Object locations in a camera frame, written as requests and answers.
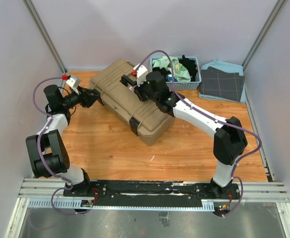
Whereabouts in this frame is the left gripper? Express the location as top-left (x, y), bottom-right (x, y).
top-left (62, 87), bottom-right (101, 109)

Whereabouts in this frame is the tan plastic tool box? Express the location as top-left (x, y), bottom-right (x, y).
top-left (89, 59), bottom-right (175, 146)

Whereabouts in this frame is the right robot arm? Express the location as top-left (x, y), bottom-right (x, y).
top-left (131, 70), bottom-right (247, 198)

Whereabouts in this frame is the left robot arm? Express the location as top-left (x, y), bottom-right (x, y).
top-left (26, 84), bottom-right (101, 196)

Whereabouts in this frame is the blue plastic basket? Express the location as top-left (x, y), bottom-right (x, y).
top-left (150, 56), bottom-right (202, 90)

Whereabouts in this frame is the green patterned cloth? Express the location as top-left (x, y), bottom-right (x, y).
top-left (152, 56), bottom-right (191, 82)

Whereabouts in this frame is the black cloth in basket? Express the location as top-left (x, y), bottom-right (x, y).
top-left (151, 55), bottom-right (200, 82)

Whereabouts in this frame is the grey checked folded cloth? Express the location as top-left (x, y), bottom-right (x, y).
top-left (199, 66), bottom-right (245, 102)

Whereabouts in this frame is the light blue folded cloth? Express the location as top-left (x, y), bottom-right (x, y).
top-left (199, 59), bottom-right (246, 103)

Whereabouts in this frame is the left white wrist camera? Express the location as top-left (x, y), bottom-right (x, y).
top-left (61, 74), bottom-right (81, 94)

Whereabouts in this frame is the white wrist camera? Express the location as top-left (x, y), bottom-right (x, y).
top-left (132, 64), bottom-right (148, 87)
top-left (61, 74), bottom-right (81, 94)

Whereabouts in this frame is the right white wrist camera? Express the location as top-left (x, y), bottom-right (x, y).
top-left (132, 64), bottom-right (148, 87)

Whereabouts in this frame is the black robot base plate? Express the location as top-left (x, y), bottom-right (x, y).
top-left (63, 180), bottom-right (240, 208)

